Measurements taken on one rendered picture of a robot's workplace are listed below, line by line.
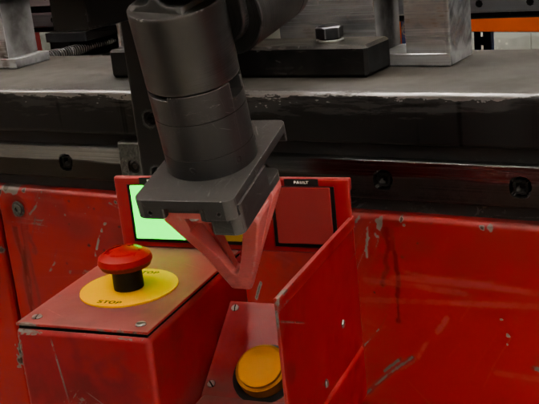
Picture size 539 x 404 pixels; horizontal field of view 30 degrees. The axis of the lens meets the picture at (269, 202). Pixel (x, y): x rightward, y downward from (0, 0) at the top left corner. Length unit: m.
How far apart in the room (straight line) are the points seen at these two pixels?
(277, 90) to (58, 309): 0.31
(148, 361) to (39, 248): 0.49
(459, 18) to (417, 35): 0.04
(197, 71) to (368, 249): 0.37
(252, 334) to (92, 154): 0.37
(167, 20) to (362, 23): 0.45
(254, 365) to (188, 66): 0.24
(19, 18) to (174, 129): 0.71
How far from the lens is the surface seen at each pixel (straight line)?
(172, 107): 0.59
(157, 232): 0.81
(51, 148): 1.09
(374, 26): 0.98
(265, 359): 0.72
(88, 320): 0.70
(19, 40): 1.29
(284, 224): 0.76
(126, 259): 0.72
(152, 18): 0.57
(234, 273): 0.67
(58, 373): 0.72
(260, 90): 0.92
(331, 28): 0.96
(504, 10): 1.21
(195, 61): 0.57
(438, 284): 0.89
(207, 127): 0.59
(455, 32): 0.97
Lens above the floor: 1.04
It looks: 17 degrees down
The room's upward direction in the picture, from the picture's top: 6 degrees counter-clockwise
